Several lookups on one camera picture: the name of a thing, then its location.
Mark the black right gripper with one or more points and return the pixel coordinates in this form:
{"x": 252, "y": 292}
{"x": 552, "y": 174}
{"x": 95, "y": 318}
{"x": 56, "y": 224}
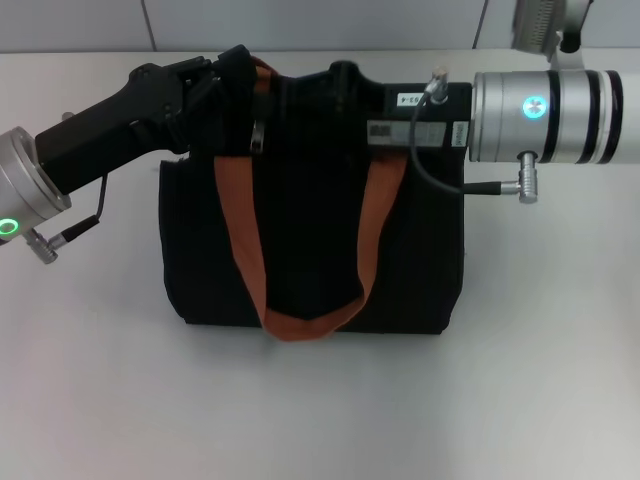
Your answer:
{"x": 450, "y": 112}

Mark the silver zipper pull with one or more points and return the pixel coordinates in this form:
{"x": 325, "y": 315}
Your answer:
{"x": 258, "y": 137}

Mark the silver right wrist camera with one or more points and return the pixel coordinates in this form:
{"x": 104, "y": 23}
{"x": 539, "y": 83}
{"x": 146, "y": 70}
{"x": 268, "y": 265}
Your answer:
{"x": 545, "y": 22}

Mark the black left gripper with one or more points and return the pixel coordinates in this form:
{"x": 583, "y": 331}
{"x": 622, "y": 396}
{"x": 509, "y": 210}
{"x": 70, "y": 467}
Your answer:
{"x": 125, "y": 125}

